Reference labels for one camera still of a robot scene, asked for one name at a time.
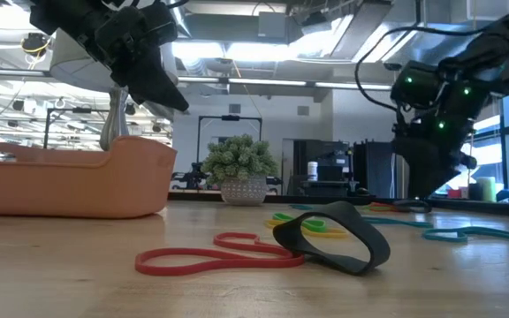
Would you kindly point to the long ceiling light bar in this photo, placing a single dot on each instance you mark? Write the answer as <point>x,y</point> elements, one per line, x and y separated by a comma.
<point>351,85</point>

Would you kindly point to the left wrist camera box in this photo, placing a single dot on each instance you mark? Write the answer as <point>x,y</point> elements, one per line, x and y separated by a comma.
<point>161,24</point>

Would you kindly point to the dark framed window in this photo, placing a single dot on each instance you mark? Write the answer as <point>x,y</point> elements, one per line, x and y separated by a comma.
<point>507,176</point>

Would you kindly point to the black upright panel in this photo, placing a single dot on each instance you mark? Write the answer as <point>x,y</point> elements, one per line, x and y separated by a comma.
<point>374,170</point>

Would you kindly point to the potted green succulent plant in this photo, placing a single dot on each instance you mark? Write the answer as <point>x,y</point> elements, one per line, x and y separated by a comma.
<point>239,159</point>

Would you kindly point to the yellow rubber band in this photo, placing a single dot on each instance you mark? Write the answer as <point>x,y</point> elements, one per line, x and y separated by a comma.
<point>334,232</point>

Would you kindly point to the teal blue rubber band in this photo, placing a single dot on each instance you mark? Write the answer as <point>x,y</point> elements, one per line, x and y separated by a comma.
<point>446,240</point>
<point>301,207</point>
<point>396,221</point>

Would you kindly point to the black metal frame stand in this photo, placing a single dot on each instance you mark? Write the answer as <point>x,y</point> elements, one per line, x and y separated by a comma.
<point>198,146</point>

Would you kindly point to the red cup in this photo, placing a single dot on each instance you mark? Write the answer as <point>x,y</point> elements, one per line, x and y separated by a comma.
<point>454,193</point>

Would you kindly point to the pale green roll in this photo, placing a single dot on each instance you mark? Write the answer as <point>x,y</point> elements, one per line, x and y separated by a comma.
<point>487,190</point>

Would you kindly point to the green rubber band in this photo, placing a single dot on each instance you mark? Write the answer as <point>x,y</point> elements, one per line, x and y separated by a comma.
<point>314,226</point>
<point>374,208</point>

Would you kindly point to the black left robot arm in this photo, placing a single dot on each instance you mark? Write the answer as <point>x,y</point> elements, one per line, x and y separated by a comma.
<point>51,13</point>

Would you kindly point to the dome security camera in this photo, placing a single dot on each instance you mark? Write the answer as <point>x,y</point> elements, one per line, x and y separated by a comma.
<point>392,66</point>

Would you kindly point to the grey wall vent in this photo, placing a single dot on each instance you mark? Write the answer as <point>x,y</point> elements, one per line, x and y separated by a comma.
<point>303,111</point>
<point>234,109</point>

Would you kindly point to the black computer mouse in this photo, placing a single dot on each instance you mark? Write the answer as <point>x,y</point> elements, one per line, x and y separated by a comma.
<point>362,192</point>

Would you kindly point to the silver ceiling duct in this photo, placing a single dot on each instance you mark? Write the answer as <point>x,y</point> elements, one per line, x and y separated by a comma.
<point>325,35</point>

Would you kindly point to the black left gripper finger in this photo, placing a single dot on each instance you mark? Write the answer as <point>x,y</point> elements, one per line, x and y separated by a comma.
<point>157,84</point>

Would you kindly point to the white canister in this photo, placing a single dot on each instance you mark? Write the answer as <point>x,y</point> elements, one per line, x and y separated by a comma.
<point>312,171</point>

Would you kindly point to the white shade table lamp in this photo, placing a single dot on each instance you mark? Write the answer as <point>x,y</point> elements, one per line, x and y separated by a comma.
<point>73,66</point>

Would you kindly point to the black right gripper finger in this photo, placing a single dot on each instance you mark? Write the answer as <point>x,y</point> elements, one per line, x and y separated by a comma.
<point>427,168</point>

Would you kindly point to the black background robot equipment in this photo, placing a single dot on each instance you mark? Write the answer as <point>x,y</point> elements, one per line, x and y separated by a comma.
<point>192,176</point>

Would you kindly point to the black round ceiling device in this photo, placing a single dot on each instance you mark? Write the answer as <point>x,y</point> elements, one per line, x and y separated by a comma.
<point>35,44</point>

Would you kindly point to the wide black rubber band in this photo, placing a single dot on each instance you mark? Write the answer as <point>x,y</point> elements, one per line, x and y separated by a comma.
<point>287,238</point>

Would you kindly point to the orange plastic bin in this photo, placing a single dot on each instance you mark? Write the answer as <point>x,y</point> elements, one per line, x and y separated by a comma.
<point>60,185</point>

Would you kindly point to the grey ceiling box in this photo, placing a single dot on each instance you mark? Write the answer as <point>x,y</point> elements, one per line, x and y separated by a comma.
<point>272,24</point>

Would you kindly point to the long red rubber band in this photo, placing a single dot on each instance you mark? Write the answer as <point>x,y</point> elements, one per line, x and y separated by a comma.
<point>138,263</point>

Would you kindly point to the black equipment cabinet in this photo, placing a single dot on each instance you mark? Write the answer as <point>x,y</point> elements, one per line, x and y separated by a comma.
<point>325,152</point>

